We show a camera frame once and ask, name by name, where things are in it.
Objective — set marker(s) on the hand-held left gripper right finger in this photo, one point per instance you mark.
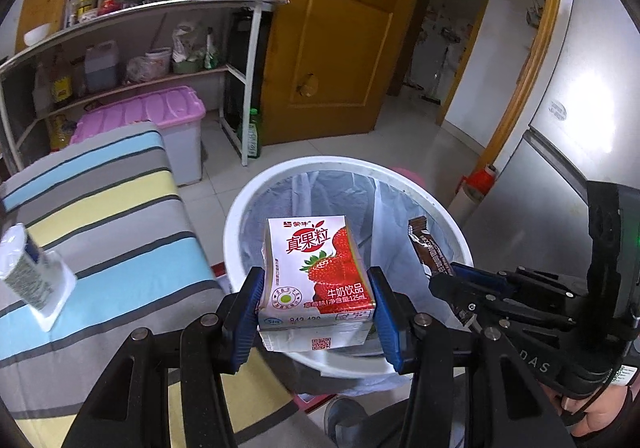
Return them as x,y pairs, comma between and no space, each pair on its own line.
386,325

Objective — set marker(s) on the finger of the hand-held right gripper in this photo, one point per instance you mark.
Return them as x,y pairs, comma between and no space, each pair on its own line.
475,275
460,300

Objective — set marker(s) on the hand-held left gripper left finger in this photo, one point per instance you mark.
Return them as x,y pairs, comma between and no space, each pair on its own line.
250,300

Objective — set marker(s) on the brown snack wrapper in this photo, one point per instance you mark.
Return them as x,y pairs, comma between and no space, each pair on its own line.
430,248

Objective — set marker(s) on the strawberry milk carton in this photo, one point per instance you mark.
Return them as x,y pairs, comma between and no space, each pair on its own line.
315,268

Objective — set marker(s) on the white trash bin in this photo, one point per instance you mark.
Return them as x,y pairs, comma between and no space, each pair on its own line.
320,188

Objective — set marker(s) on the person's right hand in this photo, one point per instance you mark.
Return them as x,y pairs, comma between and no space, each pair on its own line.
607,415

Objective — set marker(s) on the person's grey shoe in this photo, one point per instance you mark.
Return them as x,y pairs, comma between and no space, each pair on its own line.
345,420

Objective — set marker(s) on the pink plastic basin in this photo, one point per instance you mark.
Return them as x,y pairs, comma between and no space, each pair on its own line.
410,174

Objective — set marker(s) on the green plastic bottle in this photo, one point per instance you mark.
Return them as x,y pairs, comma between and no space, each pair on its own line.
251,133

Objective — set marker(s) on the silver refrigerator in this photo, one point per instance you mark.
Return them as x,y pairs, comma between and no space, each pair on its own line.
575,103

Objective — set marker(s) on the pink lidded storage box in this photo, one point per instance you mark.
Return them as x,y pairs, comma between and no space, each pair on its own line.
165,113

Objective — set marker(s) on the white squeeze tube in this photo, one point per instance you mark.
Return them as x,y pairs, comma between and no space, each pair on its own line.
35,278

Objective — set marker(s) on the yellow oil bottle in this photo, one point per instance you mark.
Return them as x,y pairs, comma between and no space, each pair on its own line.
61,133

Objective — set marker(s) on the plastic bag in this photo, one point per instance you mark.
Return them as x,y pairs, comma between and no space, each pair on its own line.
147,66
192,48

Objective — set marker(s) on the yellow wooden door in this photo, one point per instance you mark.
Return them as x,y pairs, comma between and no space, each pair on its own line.
340,53

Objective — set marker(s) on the dark oil jug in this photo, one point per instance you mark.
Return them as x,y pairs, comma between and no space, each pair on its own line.
101,68

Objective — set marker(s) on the yellow label bottle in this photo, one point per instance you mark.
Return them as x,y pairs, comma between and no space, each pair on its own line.
61,78

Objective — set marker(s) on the white metal shelf rack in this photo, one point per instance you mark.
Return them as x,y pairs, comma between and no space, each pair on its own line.
150,6

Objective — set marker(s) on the white bowl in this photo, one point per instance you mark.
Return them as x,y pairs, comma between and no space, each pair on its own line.
37,34

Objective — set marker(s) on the yellow wooden door frame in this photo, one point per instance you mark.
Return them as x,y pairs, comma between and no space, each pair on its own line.
530,53

